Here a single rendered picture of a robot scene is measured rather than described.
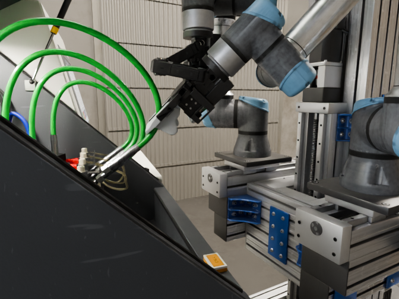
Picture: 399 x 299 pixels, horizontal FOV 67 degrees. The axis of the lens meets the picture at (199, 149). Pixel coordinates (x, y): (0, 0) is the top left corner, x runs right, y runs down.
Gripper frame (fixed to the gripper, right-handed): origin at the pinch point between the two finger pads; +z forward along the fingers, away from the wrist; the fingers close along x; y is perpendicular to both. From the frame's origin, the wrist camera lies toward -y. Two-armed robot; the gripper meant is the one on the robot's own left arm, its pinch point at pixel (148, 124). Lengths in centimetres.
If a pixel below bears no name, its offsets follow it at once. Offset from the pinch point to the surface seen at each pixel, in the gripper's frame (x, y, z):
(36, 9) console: 35, -44, 8
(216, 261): -20.5, 24.8, 4.8
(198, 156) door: 275, 101, 83
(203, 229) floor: 170, 126, 102
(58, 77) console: 31.7, -27.0, 18.5
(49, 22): -0.3, -27.7, -2.8
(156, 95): 0.6, -3.1, -6.3
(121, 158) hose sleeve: -4.1, 0.3, 8.7
